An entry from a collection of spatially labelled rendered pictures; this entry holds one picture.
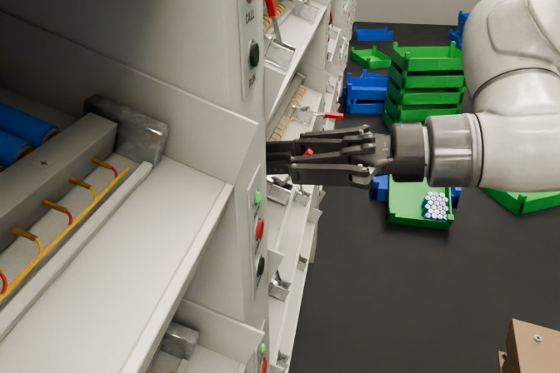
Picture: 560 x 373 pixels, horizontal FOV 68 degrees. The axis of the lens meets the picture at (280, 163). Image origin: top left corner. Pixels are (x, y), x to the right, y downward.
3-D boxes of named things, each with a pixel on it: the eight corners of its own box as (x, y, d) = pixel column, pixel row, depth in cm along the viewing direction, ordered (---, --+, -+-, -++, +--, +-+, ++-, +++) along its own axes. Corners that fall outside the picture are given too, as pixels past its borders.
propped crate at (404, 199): (447, 230, 138) (454, 220, 131) (386, 222, 141) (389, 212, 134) (444, 155, 153) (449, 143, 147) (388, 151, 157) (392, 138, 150)
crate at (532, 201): (536, 172, 169) (542, 156, 165) (581, 200, 153) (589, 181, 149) (476, 186, 161) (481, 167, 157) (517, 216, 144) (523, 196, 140)
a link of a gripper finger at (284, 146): (292, 142, 56) (293, 140, 56) (243, 145, 57) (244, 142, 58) (295, 161, 57) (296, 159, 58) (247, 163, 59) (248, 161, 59)
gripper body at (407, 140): (427, 196, 50) (348, 196, 52) (419, 161, 57) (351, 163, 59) (428, 140, 46) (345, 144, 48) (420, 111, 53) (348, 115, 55)
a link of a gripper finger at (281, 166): (303, 169, 54) (299, 181, 51) (266, 170, 55) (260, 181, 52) (302, 159, 53) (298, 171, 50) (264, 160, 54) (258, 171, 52)
